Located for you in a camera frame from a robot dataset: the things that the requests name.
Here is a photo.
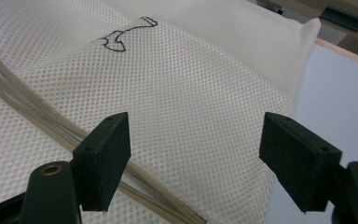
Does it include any white mesh laundry bag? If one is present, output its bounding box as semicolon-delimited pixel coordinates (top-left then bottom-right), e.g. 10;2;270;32
0;0;323;224

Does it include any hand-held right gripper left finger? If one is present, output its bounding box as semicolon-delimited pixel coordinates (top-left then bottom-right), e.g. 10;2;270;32
72;111;132;213

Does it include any desk drawer handle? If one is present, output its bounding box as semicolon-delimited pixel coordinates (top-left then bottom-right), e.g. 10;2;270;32
320;5;358;33

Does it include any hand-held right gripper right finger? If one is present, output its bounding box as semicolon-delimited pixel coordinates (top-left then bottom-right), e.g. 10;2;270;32
258;111;343;215

